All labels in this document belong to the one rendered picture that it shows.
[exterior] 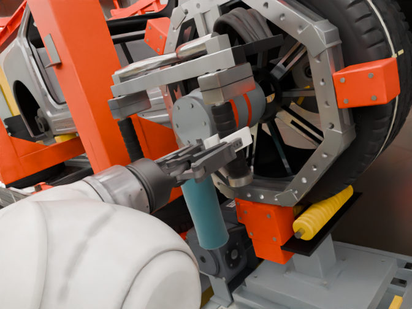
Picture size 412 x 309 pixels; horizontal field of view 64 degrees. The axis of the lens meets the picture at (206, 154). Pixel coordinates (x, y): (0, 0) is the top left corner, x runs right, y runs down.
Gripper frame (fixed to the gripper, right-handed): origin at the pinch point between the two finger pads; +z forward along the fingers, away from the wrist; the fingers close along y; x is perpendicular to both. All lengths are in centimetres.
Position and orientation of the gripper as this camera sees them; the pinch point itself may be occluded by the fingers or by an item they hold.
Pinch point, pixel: (228, 141)
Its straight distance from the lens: 58.5
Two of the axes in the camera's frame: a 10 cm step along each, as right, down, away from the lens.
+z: 6.9, -3.7, 6.2
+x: -2.7, -9.3, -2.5
